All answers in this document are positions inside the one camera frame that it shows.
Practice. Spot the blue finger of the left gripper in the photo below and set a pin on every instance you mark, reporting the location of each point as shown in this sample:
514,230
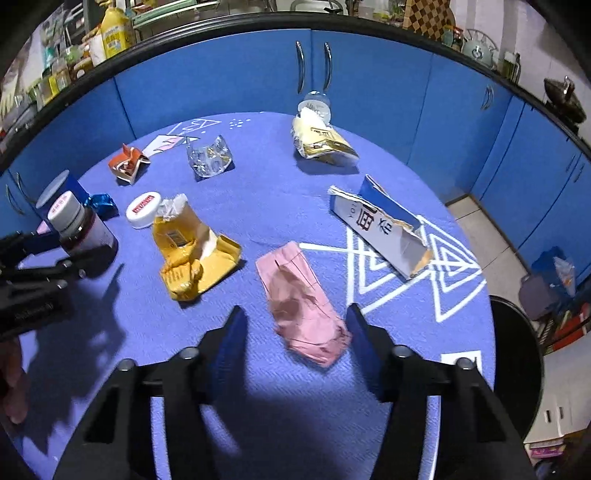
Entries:
87,264
17,246

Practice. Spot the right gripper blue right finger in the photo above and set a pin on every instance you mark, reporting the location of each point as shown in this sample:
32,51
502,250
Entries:
372,346

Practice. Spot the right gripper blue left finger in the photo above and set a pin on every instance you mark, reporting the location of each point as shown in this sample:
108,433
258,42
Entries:
229,342

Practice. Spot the brown medicine bottle white cap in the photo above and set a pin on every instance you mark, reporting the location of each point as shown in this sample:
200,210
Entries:
79,228

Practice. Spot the pink wrapper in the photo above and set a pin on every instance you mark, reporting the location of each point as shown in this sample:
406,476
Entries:
303,313

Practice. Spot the yellow crushed carton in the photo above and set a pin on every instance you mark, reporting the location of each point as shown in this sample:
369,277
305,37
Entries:
195,257

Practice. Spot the blue white milk carton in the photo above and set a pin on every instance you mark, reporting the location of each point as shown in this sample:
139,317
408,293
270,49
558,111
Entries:
388,227

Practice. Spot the black round trash bin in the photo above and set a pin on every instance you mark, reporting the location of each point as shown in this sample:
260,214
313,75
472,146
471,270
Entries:
519,366

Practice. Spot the blue kitchen cabinets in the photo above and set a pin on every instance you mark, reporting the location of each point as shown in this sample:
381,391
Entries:
462,128

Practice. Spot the person's left hand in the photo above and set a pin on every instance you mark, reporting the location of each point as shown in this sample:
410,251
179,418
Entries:
14,402

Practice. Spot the blue foil candy wrapper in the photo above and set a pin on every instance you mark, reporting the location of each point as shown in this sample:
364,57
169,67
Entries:
102,205

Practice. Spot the white round bottle cap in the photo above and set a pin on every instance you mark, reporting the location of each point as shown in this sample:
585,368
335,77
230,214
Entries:
141,211

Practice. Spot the blue paper cup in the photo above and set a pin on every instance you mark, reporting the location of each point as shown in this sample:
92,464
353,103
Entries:
63,182

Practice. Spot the orange white crumpled carton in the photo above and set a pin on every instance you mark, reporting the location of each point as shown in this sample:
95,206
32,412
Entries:
126,164

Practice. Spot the silver foil blister pack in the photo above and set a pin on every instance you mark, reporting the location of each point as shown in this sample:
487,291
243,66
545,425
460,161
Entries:
210,160

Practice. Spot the grey bin blue bag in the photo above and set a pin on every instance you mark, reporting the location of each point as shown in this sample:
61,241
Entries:
550,285

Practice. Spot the gold white snack bag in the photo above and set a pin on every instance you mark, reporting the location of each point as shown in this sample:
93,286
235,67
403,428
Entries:
315,140

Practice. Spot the yellow oil bottle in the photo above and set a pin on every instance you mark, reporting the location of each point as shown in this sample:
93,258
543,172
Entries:
116,31

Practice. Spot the clear plastic cup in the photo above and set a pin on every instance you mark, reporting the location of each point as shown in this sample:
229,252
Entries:
319,103

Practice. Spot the black wok with lid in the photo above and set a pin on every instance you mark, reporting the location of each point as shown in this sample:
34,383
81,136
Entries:
562,98

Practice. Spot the mint green kettle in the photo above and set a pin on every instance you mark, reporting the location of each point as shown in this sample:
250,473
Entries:
480,47

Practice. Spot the checkered cutting board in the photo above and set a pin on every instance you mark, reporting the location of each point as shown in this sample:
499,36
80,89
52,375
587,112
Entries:
428,18

